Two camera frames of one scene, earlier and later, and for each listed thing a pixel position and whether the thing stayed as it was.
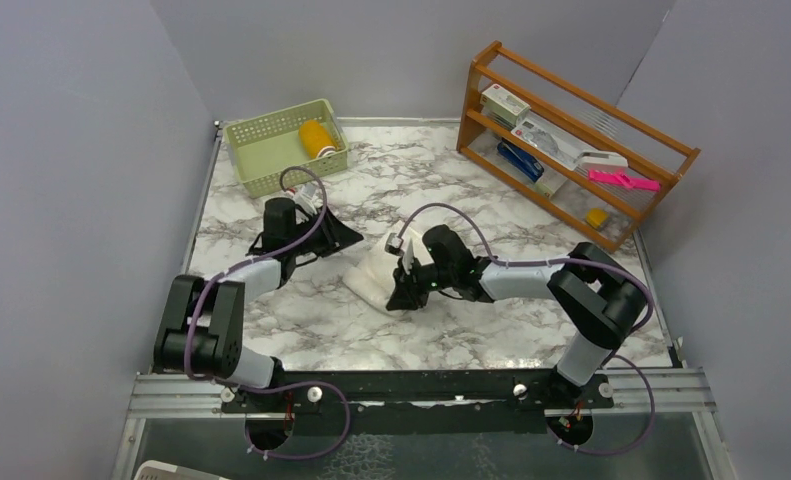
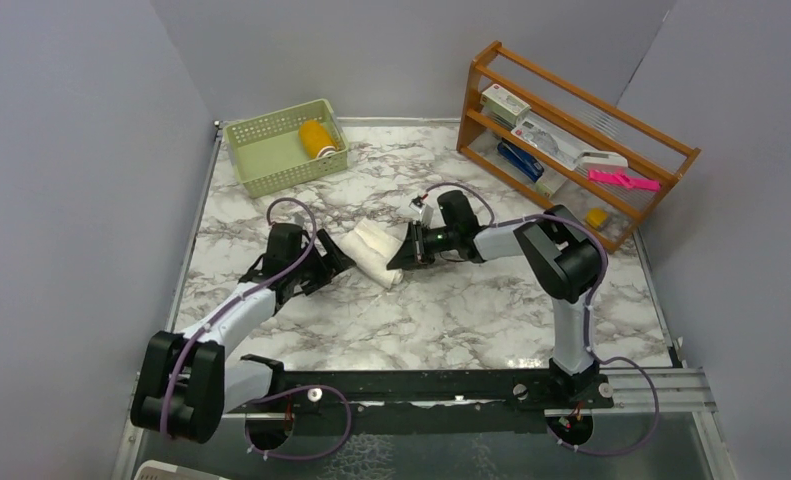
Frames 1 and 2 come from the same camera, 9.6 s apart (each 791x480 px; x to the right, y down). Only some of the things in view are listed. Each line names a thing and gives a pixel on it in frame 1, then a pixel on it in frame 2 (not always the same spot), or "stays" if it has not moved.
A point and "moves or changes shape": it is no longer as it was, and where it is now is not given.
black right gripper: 407,293 to 412,252
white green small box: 507,106 stays
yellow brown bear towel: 314,139 stays
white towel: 373,275 moves or changes shape
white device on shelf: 601,161 stays
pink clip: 601,176 stays
